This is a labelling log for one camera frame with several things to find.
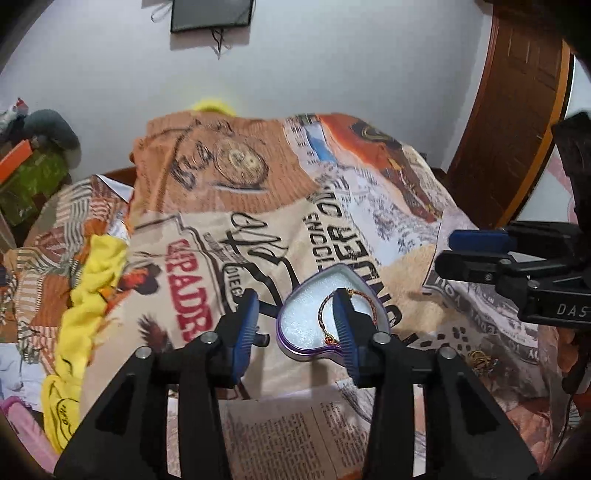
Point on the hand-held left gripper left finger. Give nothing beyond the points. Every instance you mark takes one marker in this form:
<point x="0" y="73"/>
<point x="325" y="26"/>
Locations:
<point x="247" y="323"/>

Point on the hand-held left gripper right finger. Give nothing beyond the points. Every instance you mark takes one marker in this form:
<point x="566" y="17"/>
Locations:
<point x="344" y="318"/>

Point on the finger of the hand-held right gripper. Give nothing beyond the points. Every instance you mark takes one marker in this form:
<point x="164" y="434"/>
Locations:
<point x="466" y="270"/>
<point x="480" y="241"/>

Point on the heart-shaped purple tin box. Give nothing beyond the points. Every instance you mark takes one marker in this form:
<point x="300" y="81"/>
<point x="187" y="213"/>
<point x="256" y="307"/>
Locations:
<point x="300" y="323"/>

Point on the brown wooden door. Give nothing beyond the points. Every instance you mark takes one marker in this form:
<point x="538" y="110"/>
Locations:
<point x="517" y="115"/>

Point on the printed blanket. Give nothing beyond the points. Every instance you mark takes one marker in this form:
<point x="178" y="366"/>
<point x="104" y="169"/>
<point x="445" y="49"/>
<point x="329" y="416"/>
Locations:
<point x="277" y="194"/>

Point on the yellow cloth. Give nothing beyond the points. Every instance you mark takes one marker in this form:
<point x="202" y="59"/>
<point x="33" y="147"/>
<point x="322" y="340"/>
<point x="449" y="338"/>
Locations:
<point x="92" y="300"/>

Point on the pink cloth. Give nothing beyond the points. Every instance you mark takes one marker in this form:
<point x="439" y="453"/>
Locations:
<point x="23" y="424"/>

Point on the orange box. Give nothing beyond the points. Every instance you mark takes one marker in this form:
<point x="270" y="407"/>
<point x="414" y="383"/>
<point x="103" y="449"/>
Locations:
<point x="14" y="161"/>

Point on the small wall monitor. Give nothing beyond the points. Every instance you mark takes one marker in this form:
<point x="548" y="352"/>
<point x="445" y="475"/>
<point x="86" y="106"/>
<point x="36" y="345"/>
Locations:
<point x="210" y="14"/>

